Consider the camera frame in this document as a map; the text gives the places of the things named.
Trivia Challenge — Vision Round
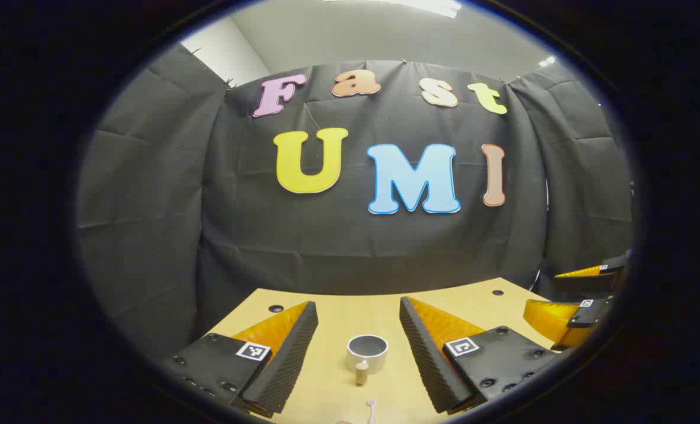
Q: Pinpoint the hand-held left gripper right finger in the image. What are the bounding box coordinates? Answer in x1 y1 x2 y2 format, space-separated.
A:
399 296 563 415

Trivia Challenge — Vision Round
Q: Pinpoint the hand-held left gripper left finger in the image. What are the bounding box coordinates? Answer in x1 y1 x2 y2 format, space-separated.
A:
160 301 319 419

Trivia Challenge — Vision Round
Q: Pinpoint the black backdrop cloth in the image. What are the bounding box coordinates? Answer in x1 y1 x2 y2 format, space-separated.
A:
76 42 635 377

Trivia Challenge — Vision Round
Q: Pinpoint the white cup with wooden handle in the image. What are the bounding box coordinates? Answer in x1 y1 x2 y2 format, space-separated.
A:
346 334 389 387

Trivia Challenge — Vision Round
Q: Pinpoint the wooden desktop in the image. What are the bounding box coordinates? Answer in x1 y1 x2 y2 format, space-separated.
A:
200 278 569 424

